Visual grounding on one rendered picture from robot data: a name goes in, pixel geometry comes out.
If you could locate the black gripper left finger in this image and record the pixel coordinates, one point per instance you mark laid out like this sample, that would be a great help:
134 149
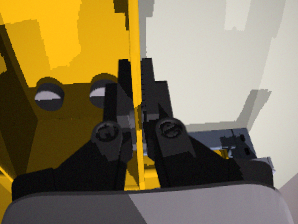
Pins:
95 166

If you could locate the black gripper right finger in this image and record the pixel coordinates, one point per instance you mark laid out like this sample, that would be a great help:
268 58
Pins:
184 160

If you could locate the dark grey metal shelf rack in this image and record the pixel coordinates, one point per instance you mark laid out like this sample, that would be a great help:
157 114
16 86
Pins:
238 139

